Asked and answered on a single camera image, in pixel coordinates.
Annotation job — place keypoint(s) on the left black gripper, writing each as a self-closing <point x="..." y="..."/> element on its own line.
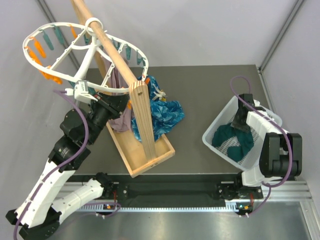
<point x="115" y="104"/>

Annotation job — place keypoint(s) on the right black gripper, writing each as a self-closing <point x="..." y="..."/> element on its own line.
<point x="236" y="124"/>

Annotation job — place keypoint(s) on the dark teal sock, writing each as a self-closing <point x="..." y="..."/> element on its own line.
<point x="226" y="132"/>
<point x="235" y="153"/>

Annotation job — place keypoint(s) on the blue patterned cloth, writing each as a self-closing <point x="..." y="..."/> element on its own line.
<point x="165" y="114"/>

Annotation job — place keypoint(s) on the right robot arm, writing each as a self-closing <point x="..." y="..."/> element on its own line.
<point x="281" y="153"/>

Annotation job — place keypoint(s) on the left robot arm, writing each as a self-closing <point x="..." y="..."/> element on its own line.
<point x="41" y="214"/>

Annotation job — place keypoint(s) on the white perforated plastic basket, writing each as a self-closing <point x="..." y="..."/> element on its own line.
<point x="260" y="126"/>

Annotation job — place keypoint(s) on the lilac cloth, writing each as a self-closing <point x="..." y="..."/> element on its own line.
<point x="123" y="122"/>

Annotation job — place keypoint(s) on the wooden rod stand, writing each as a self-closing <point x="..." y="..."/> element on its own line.
<point x="138" y="156"/>

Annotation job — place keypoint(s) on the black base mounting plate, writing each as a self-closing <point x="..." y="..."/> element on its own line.
<point x="169" y="190"/>

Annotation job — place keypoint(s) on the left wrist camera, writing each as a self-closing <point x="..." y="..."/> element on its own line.
<point x="81" y="92"/>

